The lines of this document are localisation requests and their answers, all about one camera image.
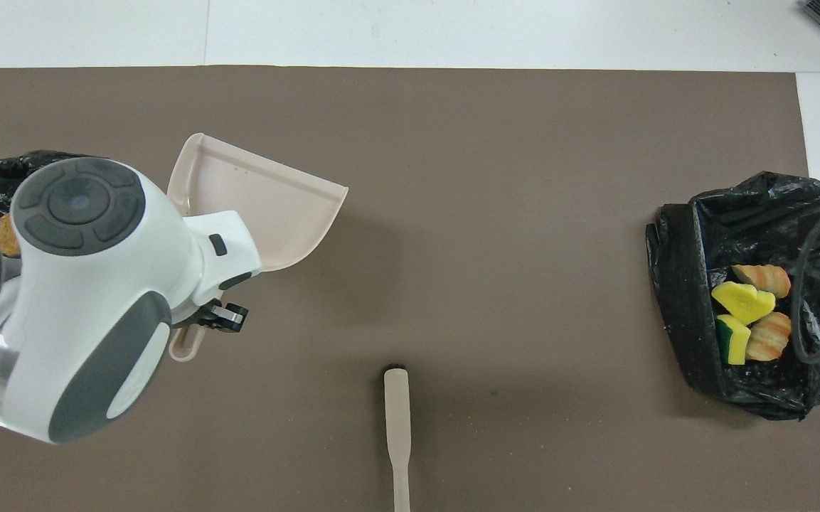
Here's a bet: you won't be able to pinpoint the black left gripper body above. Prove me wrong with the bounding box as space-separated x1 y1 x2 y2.
176 299 227 331

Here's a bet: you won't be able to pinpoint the beige plastic dustpan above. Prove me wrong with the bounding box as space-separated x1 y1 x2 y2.
166 133 349 363

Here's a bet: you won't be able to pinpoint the beige brush black bristles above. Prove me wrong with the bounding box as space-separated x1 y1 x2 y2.
383 366 412 512

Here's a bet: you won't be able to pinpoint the brown toy bread roll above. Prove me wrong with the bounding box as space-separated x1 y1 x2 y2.
0 213 21 259

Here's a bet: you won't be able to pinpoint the green and yellow sponge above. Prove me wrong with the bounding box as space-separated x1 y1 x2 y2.
715 314 752 366

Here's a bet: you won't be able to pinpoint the yellow sponge chunk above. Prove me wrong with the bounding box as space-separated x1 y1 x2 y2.
710 281 777 326

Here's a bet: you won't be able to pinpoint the striped toy croissant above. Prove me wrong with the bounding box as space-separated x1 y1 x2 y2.
731 264 792 299
745 311 794 362

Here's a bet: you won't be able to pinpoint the brown table mat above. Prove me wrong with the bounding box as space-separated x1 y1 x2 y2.
0 66 820 512

